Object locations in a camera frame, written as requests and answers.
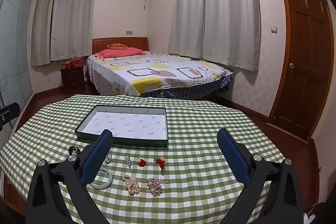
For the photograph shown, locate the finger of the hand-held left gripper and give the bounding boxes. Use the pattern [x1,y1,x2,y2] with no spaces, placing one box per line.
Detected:
[0,103,21,132]

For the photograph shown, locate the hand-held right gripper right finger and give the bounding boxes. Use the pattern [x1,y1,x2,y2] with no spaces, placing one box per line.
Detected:
[217,128,307,224]

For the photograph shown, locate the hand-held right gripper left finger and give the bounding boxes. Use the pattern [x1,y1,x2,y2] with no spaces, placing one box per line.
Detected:
[25,129,114,224]

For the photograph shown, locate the white jade bangle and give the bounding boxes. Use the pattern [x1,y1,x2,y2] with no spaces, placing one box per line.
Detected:
[88,168,113,190]

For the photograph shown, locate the pale bead bracelet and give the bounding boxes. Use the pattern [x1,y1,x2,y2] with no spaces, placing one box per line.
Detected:
[122,174,139,196]

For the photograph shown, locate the dark green shallow box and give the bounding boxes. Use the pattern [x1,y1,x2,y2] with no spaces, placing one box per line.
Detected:
[75,105,168,148]

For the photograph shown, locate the gold pearl flower brooch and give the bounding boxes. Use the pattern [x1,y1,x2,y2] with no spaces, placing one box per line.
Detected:
[146,177,169,197]

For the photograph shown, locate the green checked tablecloth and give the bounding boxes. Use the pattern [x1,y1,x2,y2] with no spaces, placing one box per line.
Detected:
[0,94,319,224]

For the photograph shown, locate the red gold tassel brooch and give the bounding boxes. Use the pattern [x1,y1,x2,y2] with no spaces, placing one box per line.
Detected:
[154,156,166,177]

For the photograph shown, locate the frosted glass wardrobe door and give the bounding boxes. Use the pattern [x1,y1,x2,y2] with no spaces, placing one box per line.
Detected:
[0,0,34,135]

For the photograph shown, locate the dark wooden nightstand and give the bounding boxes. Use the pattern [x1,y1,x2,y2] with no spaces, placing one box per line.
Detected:
[60,67,86,94]

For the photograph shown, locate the blue plaid bed skirt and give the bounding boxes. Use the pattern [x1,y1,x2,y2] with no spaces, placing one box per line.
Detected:
[140,74,233,101]

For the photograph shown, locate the red gift box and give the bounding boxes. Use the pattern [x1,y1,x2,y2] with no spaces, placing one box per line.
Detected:
[62,61,83,69]

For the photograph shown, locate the white curtain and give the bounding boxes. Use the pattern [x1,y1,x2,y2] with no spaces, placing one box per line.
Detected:
[31,0,65,67]
[202,0,261,72]
[50,0,101,61]
[168,0,205,59]

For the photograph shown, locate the bed with patterned sheet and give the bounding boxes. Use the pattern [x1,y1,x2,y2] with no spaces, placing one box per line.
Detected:
[85,51,234,97]

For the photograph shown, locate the pink pillow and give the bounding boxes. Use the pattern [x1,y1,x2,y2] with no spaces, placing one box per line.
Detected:
[94,47,146,59]

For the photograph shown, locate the wooden bed headboard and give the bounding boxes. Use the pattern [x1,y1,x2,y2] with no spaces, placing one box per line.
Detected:
[92,37,149,55]

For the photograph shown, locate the wooden door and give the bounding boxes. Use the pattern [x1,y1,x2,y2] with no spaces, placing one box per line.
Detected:
[266,0,334,142]

